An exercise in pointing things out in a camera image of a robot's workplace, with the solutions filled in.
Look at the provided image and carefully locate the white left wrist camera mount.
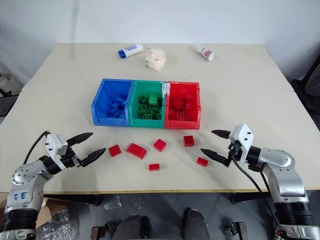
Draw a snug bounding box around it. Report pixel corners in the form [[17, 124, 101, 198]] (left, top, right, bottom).
[[44, 133, 69, 171]]

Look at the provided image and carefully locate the small red square brick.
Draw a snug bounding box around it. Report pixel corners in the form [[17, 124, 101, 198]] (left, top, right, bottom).
[[183, 135, 196, 147], [152, 138, 168, 152], [108, 144, 123, 158]]

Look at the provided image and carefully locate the small clear plastic bag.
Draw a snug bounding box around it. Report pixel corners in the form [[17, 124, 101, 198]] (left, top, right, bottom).
[[103, 195, 123, 211]]

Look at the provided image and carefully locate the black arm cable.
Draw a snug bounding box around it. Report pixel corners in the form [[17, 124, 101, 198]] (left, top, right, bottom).
[[230, 151, 284, 227], [25, 130, 50, 165]]

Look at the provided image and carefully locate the light green brick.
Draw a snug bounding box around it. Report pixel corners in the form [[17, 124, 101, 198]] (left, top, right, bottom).
[[148, 92, 160, 106]]

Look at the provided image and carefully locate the white tube with blue cap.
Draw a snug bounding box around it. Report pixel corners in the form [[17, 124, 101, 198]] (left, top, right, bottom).
[[117, 43, 145, 59]]

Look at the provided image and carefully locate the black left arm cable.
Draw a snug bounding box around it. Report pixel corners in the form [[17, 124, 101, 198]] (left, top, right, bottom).
[[25, 130, 50, 165]]

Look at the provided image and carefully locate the black chair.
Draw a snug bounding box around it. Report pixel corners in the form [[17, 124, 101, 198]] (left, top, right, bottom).
[[290, 59, 320, 114]]

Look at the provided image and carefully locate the dark equipment beside table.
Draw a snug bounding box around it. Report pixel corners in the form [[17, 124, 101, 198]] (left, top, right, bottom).
[[0, 62, 24, 119]]

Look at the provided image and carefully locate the white bottle with red label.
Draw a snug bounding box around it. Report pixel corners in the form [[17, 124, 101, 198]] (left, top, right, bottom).
[[193, 43, 216, 62]]

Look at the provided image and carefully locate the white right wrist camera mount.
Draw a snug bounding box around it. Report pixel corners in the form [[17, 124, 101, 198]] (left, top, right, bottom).
[[228, 123, 255, 164]]

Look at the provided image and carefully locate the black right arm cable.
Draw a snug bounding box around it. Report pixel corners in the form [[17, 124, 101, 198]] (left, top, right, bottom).
[[230, 151, 284, 227]]

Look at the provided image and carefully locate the blue plastic bin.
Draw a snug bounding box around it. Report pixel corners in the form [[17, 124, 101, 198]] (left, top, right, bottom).
[[90, 78, 136, 127]]

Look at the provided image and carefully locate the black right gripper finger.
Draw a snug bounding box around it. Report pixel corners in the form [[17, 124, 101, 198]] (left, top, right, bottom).
[[200, 147, 230, 166], [211, 129, 231, 140]]

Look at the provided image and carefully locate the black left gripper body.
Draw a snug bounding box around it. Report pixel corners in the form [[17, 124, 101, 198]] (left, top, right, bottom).
[[60, 148, 84, 170]]

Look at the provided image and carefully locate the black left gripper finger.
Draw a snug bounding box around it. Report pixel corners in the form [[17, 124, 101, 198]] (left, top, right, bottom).
[[79, 147, 107, 168], [65, 132, 95, 149]]

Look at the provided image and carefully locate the red plastic bin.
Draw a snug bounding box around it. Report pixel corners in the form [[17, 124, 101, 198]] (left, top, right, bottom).
[[164, 81, 202, 131]]

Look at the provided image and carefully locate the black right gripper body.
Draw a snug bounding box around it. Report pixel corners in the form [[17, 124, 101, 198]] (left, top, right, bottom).
[[224, 138, 241, 168]]

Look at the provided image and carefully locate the green plastic bin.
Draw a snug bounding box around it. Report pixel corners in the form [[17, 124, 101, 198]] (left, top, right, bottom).
[[127, 79, 170, 129]]

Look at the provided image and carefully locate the dark rounded shape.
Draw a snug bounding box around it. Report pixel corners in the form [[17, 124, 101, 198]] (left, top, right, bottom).
[[116, 214, 151, 240], [183, 207, 210, 240]]

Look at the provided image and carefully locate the brown cardboard box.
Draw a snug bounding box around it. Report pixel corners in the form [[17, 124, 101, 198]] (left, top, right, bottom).
[[36, 197, 71, 229]]

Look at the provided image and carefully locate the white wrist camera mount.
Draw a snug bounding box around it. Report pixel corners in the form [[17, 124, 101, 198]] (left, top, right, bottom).
[[228, 123, 255, 164], [44, 133, 69, 171]]

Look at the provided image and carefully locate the white crumpled plastic bag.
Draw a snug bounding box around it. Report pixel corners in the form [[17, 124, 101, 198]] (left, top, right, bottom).
[[144, 47, 167, 72]]

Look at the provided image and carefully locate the large red curved brick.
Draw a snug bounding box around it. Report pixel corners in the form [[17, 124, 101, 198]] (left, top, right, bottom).
[[126, 142, 149, 160]]

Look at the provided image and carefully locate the dark metal bracket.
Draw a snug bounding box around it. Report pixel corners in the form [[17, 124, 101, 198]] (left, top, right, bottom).
[[219, 220, 249, 240], [90, 225, 106, 240]]

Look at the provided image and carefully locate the black table frame bar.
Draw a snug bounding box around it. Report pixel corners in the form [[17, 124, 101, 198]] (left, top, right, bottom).
[[43, 193, 102, 207], [230, 191, 272, 204]]

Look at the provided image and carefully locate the large clear plastic bag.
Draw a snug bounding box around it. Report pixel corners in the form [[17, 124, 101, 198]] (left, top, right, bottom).
[[36, 209, 76, 240]]

